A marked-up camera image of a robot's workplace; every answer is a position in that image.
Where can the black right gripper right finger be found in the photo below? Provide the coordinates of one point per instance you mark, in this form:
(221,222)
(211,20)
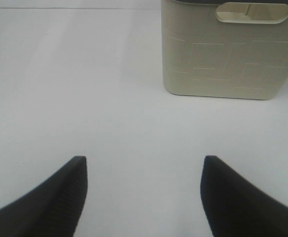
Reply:
(234,207)

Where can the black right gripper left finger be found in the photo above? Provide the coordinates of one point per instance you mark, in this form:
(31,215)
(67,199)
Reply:
(53,208)

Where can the beige plastic basket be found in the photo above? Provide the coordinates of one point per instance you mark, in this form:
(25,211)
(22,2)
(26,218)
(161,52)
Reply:
(225,48)

